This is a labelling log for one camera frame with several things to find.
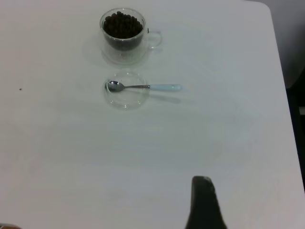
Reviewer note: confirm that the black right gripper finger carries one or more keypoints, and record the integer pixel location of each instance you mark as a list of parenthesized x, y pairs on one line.
[(205, 205)]

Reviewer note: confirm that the coffee bean pile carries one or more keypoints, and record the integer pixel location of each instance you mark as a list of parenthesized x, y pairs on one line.
[(121, 26)]

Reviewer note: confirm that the clear glass saucer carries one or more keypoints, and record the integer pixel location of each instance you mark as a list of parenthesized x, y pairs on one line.
[(128, 102)]

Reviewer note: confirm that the clear double-wall glass cup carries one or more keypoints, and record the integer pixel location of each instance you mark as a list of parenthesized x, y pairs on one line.
[(124, 56)]

